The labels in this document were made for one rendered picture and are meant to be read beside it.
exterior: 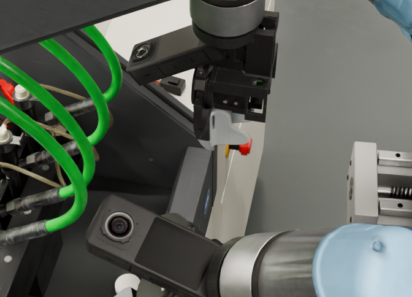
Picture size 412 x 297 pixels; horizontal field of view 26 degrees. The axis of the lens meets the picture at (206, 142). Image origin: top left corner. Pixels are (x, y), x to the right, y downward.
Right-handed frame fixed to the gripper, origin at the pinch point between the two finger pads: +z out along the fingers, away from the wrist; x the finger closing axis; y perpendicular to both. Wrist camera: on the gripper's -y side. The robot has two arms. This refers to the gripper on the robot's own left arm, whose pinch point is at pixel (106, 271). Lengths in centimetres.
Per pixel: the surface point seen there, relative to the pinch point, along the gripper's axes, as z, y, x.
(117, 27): 54, 7, 51
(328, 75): 129, 99, 124
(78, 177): 11.3, -2.5, 10.0
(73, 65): 19.9, -6.4, 24.1
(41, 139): 9.2, -8.7, 10.4
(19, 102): 41.6, -4.1, 24.7
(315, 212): 111, 101, 74
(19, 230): 26.1, -0.4, 5.5
